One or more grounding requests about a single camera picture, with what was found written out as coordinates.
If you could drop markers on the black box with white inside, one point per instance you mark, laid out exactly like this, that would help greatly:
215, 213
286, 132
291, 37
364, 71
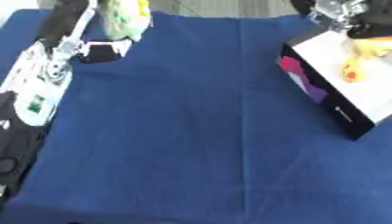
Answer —
331, 87

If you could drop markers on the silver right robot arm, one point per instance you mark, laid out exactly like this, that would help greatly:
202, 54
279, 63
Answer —
334, 11

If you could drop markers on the yellow soft toy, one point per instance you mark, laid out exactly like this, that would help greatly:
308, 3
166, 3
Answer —
365, 55

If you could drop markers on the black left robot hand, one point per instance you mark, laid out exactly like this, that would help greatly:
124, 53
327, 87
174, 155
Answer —
61, 23

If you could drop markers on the green and white soft toy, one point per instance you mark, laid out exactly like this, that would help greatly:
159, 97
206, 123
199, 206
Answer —
125, 20

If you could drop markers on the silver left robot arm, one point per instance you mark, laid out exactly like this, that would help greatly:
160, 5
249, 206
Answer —
35, 87

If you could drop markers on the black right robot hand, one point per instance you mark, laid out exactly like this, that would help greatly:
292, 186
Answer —
375, 17

